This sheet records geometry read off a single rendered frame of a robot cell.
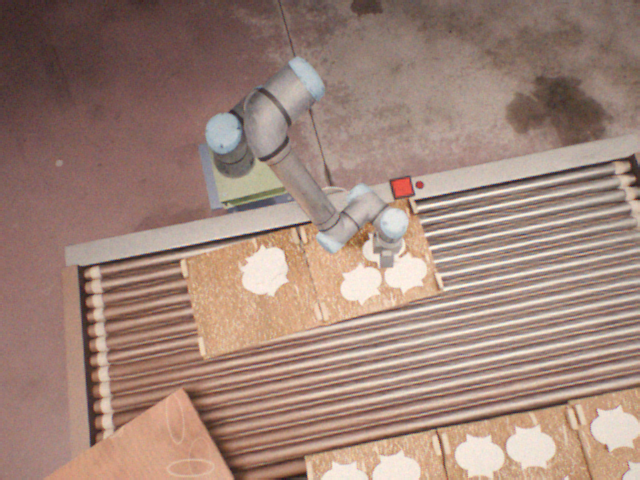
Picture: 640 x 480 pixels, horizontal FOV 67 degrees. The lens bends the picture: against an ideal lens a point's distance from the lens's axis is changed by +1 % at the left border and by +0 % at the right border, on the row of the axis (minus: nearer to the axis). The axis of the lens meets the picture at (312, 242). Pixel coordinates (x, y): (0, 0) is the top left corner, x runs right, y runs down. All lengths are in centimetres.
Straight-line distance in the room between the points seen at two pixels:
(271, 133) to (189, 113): 188
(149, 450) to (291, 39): 244
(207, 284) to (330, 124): 150
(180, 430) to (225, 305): 41
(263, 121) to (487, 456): 118
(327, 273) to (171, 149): 159
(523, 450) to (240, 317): 97
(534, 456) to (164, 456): 110
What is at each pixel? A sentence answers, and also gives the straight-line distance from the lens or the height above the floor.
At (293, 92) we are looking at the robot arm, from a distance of 121.
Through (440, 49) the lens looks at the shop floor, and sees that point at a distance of 322.
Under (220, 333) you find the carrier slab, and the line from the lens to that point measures 165.
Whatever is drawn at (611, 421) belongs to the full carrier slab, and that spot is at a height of 95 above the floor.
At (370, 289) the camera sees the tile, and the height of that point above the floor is 94.
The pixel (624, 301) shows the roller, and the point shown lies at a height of 92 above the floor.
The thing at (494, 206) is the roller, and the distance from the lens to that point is 181.
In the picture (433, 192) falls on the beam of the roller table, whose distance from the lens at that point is 178.
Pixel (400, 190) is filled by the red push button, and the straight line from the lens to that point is 175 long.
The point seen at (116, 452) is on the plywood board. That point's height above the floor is 104.
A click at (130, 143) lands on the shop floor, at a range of 308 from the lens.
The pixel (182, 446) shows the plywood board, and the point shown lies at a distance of 158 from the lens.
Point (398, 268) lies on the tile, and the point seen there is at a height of 94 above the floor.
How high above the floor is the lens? 254
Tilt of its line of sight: 75 degrees down
